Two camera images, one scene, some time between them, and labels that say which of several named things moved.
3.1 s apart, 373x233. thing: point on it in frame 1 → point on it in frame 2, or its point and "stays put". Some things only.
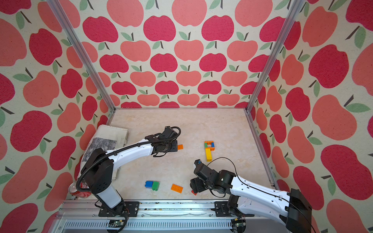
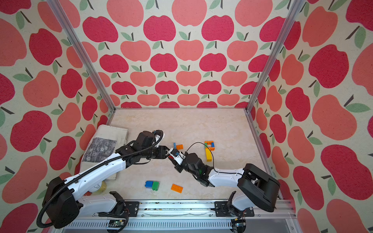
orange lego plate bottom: (177, 188) stays put
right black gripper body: (198, 184) → (184, 166)
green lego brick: (155, 185) stays put
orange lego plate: (209, 142) stays put
